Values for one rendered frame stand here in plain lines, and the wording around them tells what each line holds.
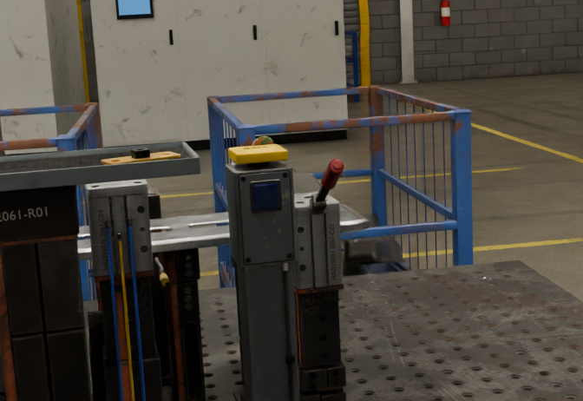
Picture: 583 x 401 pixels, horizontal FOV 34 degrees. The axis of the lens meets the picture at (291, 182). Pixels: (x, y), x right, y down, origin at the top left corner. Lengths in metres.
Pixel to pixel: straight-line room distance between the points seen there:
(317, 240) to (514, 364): 0.55
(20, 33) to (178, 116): 1.64
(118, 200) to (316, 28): 8.14
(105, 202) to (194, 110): 7.99
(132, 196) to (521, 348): 0.83
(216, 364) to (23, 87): 7.60
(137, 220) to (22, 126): 8.03
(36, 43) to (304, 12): 2.54
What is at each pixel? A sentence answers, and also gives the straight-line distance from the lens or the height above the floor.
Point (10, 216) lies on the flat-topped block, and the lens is 1.06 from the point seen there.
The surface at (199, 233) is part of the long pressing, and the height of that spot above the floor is 1.00.
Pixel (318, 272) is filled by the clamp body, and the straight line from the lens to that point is 1.29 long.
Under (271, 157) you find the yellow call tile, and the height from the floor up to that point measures 1.15.
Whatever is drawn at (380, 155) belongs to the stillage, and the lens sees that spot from 4.40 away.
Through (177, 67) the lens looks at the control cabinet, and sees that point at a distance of 9.16.
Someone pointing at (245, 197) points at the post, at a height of 1.11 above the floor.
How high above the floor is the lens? 1.32
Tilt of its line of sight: 10 degrees down
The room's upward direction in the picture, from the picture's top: 3 degrees counter-clockwise
